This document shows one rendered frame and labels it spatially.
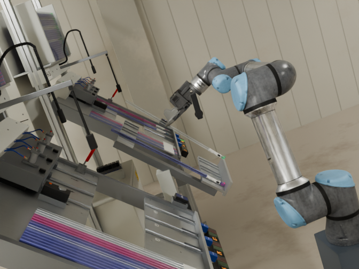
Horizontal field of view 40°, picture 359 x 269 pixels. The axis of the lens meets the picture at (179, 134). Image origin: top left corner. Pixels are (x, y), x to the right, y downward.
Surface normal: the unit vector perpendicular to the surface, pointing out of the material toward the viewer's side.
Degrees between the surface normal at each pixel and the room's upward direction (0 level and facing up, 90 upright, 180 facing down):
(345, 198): 90
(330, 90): 90
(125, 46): 90
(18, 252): 90
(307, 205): 73
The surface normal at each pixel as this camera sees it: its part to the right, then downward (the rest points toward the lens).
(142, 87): 0.18, 0.18
